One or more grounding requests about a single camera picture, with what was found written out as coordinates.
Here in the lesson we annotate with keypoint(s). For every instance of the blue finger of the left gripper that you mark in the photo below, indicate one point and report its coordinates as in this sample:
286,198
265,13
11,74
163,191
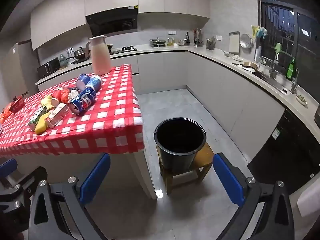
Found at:
8,167

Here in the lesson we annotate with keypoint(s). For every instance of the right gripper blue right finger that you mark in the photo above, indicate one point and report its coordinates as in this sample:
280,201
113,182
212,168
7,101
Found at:
232,179

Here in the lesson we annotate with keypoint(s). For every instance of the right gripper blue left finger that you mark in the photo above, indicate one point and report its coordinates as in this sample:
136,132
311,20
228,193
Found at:
90,180

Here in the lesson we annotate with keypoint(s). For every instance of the green white milk carton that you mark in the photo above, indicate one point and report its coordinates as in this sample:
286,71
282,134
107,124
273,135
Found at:
36,116

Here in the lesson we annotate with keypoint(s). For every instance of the yellow sponge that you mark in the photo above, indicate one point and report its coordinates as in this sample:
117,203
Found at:
41,125

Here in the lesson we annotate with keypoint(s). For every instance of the pink milk carton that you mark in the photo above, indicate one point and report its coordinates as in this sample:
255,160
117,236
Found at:
56,115

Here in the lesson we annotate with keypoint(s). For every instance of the yellow cloth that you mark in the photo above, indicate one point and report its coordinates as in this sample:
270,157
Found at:
47,102

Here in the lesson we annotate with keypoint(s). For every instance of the blue pepsi can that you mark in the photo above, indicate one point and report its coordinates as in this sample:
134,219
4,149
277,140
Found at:
83,101

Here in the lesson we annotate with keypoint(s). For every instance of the white plastic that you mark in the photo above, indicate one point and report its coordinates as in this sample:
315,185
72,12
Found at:
73,93

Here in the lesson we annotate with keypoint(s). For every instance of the black trash bucket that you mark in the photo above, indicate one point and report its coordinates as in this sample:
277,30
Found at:
179,139

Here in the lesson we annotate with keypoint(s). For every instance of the small wooden stool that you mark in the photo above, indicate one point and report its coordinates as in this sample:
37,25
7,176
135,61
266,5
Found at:
200,166

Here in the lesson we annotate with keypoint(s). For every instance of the orange plastic bag at edge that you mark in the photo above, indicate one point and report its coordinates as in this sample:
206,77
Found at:
5,113

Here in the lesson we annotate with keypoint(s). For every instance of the black dishwasher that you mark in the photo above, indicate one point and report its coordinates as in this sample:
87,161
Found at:
290,154

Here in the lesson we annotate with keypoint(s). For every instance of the red enamel pot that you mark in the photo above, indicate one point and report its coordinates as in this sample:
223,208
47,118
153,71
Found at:
17,103

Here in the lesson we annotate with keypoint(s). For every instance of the beige refrigerator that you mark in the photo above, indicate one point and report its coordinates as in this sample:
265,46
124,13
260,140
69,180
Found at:
19,72

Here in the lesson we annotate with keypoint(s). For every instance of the blue white paper cup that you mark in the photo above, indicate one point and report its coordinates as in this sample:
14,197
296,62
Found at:
95,82

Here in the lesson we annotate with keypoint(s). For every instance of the black microwave oven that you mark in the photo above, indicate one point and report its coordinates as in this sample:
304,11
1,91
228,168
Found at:
48,68

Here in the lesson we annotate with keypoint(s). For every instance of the metal sink faucet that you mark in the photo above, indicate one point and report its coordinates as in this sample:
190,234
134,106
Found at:
272,65

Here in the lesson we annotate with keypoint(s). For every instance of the green ceramic vase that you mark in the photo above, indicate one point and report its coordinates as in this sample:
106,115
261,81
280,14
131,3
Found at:
63,61

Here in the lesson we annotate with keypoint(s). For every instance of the green dish soap bottle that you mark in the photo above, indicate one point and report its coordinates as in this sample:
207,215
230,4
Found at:
291,69

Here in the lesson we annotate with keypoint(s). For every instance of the dark cooking pot with lid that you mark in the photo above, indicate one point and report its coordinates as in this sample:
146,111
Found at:
81,53

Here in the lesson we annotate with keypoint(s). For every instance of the pink thermos jug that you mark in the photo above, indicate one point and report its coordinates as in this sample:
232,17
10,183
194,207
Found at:
100,56

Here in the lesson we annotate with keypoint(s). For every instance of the utensil holder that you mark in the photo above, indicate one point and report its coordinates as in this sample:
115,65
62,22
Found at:
210,43

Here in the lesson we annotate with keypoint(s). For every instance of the round metal strainer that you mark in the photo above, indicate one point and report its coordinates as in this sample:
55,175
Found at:
246,41

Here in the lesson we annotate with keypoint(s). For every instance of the gas stove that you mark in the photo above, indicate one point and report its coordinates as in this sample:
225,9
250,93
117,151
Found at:
123,50

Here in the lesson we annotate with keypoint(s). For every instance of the white cutting board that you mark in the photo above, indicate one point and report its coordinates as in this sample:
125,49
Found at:
234,42

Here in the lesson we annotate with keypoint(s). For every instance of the dark bottle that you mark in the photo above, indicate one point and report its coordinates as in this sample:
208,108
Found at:
187,39

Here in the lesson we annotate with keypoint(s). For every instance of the metal dish rack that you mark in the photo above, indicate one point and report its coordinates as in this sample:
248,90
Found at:
157,42

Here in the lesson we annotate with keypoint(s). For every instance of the black range hood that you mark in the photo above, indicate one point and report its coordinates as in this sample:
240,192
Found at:
117,20

